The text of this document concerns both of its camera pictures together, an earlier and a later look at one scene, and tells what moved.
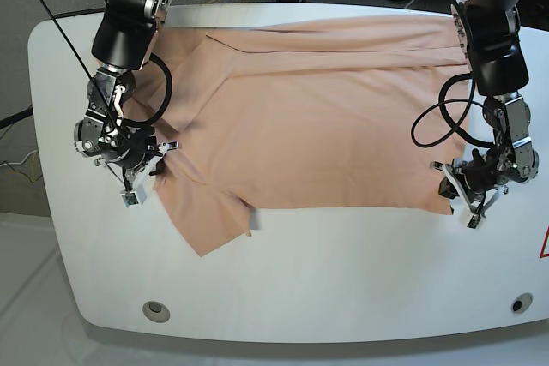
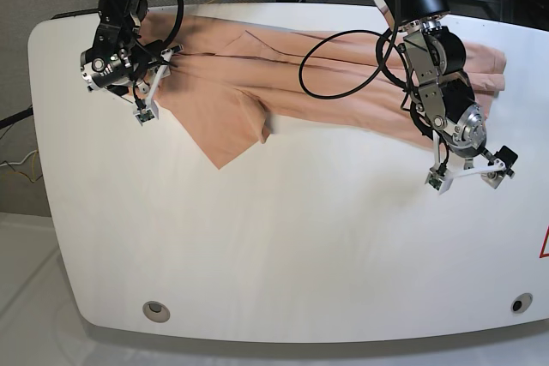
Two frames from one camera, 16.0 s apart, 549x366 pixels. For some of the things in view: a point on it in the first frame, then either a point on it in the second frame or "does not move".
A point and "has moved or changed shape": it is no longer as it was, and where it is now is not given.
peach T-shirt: x=356 y=112 has moved or changed shape
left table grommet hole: x=156 y=312 does not move
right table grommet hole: x=521 y=303 does not move
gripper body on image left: x=139 y=160 -> x=147 y=68
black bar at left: x=15 y=117 does not move
